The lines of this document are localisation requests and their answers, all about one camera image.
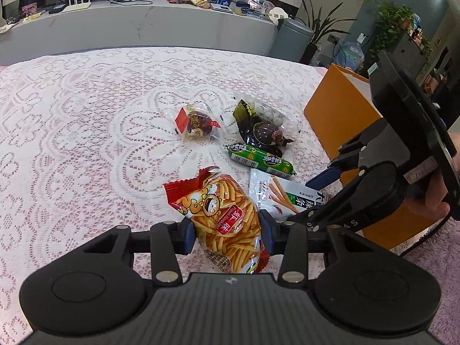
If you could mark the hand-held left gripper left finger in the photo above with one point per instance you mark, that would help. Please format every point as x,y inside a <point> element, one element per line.
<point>185,237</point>

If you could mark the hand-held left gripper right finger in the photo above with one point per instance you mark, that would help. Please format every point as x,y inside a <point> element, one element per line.
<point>267,233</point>

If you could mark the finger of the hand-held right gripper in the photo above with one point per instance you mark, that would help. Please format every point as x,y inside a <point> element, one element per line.
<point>325,178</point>
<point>334,210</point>

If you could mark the fries snack bag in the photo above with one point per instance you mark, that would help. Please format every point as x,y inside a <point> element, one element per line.
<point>222,215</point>

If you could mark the white snack packet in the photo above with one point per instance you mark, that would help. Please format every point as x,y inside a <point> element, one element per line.
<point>266,187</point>

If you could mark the green sausage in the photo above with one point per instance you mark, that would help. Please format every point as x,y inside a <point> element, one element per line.
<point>258,158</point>

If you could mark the orange cardboard box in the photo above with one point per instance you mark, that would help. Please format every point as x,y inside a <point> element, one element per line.
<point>337,100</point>

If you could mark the dark round snack packet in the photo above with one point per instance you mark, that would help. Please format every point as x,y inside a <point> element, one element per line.
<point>267,133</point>

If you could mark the dark green clear snack packet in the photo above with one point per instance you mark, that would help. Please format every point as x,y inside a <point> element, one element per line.
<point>266,109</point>

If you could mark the small red-label date packet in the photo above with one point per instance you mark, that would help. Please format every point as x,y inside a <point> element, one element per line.
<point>196,122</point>

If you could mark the person's right hand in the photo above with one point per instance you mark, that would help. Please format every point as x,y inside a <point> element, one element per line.
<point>435,205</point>

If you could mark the grey cabinet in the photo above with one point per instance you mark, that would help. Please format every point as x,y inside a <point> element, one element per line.
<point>409,50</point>

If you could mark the blue water bottle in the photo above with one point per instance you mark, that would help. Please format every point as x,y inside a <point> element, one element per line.
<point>348,55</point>

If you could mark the ivy plant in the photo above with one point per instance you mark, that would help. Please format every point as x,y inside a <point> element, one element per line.
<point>391,18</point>

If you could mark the purple fluffy rug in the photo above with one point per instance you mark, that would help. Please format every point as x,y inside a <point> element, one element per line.
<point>442,258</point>

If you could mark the long-leaf potted plant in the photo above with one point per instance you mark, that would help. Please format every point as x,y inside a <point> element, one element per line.
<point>320,28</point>

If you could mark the grey trash can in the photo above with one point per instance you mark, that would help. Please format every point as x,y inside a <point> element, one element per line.
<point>291,39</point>

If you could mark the white lace tablecloth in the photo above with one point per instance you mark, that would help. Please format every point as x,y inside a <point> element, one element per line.
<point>90,115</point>

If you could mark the white round power strip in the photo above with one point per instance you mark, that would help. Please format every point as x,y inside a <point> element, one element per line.
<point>278,14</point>

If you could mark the blue jar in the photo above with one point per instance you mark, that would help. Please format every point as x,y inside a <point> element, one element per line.
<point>239,8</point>

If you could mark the white scale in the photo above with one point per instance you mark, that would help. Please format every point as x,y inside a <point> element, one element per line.
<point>221,7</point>

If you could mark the marble television console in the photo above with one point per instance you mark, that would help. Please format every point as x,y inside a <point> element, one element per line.
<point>143,25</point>

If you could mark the snack pile on console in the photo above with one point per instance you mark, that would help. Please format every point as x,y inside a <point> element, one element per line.
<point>194,0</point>

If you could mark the small black box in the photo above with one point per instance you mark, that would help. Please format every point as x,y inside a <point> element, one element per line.
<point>57,9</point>

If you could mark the pink picture card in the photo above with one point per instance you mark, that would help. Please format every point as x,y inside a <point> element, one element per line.
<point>29,10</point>

